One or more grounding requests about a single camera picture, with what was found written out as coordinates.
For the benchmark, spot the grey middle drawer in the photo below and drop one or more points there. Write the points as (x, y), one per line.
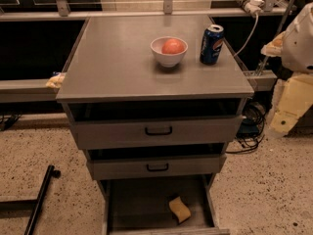
(156, 161)

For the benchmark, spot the white power strip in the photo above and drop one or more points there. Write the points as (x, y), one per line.
(252, 7)

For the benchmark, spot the white bowl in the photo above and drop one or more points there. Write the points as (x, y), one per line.
(167, 60)

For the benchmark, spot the yellow rag on rail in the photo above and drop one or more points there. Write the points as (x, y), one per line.
(56, 80)

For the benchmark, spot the grey top drawer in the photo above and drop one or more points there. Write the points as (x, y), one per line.
(154, 123)

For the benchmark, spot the yellow sponge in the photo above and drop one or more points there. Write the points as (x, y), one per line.
(179, 209)

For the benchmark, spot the grey drawer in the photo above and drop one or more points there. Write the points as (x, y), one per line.
(154, 123)
(156, 161)
(140, 207)

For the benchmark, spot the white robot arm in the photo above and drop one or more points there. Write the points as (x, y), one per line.
(294, 97)

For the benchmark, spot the blue soda can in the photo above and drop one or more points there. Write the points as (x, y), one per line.
(212, 41)

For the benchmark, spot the orange fruit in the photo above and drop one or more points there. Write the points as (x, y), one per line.
(172, 46)

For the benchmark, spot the black metal bar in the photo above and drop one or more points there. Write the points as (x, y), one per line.
(33, 206)

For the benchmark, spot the grey drawer cabinet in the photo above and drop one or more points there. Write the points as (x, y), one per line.
(113, 62)

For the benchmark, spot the grey bottom drawer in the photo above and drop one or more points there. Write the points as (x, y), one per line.
(140, 207)

